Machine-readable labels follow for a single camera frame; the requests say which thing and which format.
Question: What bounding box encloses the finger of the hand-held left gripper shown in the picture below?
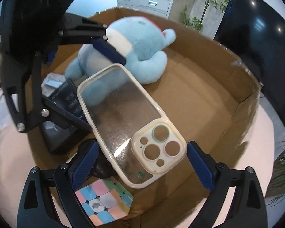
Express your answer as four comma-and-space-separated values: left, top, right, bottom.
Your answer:
58, 13, 127, 66
0, 50, 93, 133

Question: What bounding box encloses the light blue plush toy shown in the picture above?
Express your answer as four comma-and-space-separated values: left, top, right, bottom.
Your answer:
65, 16, 177, 106

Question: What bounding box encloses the clear cream-rimmed phone case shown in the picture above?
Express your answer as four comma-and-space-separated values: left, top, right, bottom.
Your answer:
76, 64, 188, 189

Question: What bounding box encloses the small black product box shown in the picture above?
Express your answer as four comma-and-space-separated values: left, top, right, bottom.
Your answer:
39, 72, 93, 155

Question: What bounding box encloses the brown cardboard box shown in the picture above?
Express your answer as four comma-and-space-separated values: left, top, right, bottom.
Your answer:
26, 8, 262, 228

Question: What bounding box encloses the thin-leaved bamboo plant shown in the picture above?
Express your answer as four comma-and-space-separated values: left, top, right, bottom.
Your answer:
179, 0, 231, 32

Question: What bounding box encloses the pastel puzzle cube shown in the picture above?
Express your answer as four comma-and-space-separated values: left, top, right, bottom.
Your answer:
75, 177, 134, 227

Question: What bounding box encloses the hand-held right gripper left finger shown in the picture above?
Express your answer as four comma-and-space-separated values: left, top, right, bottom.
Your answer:
17, 141, 100, 228

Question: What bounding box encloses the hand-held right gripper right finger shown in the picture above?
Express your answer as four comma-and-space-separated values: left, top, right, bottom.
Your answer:
186, 141, 268, 228

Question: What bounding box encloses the black television screen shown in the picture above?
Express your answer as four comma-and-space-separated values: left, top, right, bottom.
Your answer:
212, 0, 285, 129

